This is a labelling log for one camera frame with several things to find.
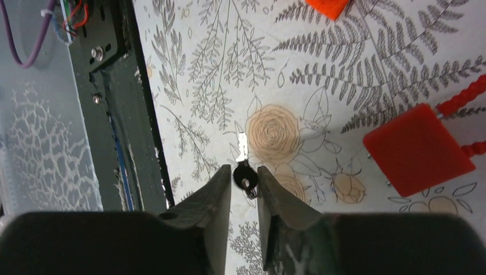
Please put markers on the orange cloth bag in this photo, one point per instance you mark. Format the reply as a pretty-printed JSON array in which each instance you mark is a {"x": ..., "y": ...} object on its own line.
[{"x": 332, "y": 9}]

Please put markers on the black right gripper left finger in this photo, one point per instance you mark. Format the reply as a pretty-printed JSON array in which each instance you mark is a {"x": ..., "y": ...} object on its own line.
[{"x": 189, "y": 238}]

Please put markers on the red cable lock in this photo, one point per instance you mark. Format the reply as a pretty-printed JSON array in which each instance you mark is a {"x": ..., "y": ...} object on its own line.
[{"x": 415, "y": 151}]

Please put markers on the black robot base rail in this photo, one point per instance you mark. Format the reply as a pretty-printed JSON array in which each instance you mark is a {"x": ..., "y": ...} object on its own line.
[{"x": 118, "y": 110}]

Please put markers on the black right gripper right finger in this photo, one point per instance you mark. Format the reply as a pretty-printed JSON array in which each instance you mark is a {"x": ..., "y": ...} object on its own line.
[{"x": 297, "y": 239}]

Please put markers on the black head cable lock key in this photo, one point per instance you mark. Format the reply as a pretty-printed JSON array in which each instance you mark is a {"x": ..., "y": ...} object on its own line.
[{"x": 244, "y": 176}]

